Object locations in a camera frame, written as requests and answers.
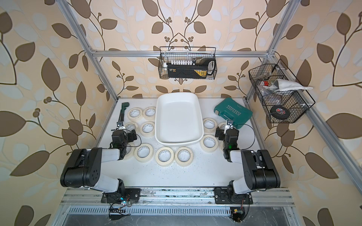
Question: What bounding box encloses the grey cloth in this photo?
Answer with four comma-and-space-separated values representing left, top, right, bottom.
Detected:
268, 79, 313, 92

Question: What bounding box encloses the black wire basket rear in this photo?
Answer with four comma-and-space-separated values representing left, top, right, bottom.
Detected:
158, 46, 217, 80

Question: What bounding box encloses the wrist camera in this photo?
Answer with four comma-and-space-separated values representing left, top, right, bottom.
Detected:
126, 130, 137, 143
215, 127, 225, 141

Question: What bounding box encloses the black yellow box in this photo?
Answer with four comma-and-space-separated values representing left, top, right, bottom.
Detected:
167, 65, 207, 79

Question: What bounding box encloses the black wire basket right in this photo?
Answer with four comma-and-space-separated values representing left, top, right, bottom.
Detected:
248, 59, 315, 123

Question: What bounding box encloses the black wire basket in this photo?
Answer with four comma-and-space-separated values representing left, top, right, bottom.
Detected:
158, 46, 217, 80
248, 59, 315, 123

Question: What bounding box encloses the black round disc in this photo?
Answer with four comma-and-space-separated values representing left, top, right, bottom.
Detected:
270, 105, 290, 121

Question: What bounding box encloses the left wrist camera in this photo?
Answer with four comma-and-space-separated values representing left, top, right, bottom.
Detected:
126, 130, 137, 143

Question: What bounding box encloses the green tool case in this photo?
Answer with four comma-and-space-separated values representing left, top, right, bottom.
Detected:
214, 98, 253, 130

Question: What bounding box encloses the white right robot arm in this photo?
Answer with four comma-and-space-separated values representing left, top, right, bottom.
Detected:
222, 128, 281, 196

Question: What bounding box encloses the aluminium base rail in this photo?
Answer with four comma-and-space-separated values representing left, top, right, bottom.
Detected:
60, 187, 295, 207

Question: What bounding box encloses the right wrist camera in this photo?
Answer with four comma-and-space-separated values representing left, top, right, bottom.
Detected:
215, 127, 225, 141

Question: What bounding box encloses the green pipe wrench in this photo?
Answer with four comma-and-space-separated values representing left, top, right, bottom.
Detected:
117, 102, 130, 128

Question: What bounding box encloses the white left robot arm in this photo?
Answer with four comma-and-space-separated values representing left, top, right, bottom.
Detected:
60, 129, 137, 196

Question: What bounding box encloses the white plastic storage box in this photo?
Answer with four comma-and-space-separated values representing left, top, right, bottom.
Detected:
155, 92, 204, 147

